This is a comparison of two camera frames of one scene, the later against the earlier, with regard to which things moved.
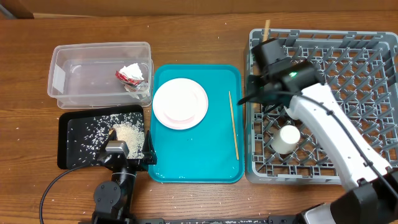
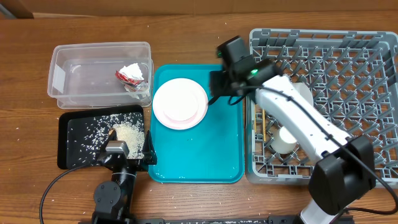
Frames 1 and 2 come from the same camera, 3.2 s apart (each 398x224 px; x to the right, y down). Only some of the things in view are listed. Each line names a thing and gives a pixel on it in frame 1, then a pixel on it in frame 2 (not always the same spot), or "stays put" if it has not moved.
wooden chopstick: [234, 130] to [264, 119]
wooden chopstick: [266, 30] to [255, 117]
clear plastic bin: [83, 75] stays put
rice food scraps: [86, 142] stays put
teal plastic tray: [206, 154] stays put
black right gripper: [252, 96] to [214, 89]
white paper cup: [286, 139] stays put
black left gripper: [148, 156] stays put
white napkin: [133, 71] stays put
